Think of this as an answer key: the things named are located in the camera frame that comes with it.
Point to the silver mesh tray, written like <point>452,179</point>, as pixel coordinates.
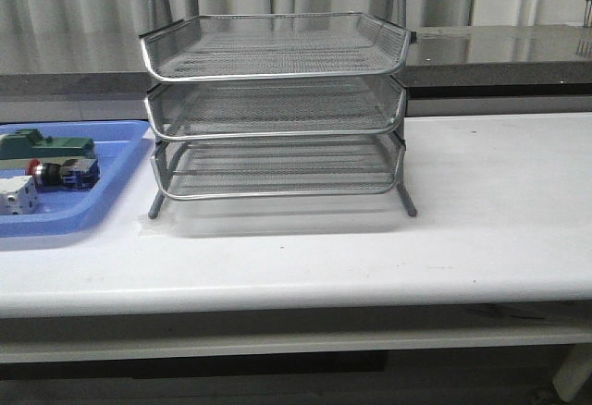
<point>278,167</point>
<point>261,108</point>
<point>274,46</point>

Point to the red emergency stop button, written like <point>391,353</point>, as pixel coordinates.
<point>73,174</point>

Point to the silver mesh bottom tray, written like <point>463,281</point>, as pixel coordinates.
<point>278,167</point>

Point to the silver mesh top tray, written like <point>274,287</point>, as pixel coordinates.
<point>274,46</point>

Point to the blue plastic tray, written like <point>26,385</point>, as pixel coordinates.
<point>119,146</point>

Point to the green terminal block module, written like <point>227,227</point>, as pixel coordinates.
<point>31,143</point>

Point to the dark steel back counter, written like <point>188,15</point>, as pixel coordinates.
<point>442,62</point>

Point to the white table leg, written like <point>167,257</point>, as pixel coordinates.
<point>573,372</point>

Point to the grey metal rack frame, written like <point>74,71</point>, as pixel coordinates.
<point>400,187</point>

